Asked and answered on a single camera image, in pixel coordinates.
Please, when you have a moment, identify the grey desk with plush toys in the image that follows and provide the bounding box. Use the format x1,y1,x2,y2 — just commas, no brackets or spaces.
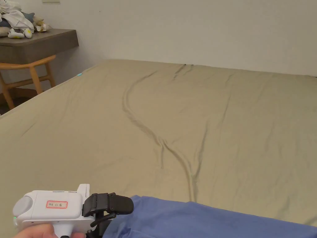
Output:
0,0,80,65

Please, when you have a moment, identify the bed with beige sheet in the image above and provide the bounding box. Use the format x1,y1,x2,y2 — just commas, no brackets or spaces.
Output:
0,59,317,238

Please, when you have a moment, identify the blue garment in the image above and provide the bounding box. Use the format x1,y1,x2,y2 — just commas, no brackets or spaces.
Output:
102,195,317,238

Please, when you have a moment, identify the wooden chair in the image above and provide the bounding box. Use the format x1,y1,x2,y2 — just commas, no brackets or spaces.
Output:
0,55,56,111

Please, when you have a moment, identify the person's left hand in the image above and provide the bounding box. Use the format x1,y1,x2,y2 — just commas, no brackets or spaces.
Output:
13,223,85,238

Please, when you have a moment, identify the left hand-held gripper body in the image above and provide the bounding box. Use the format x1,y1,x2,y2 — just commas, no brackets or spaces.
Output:
12,184,98,236

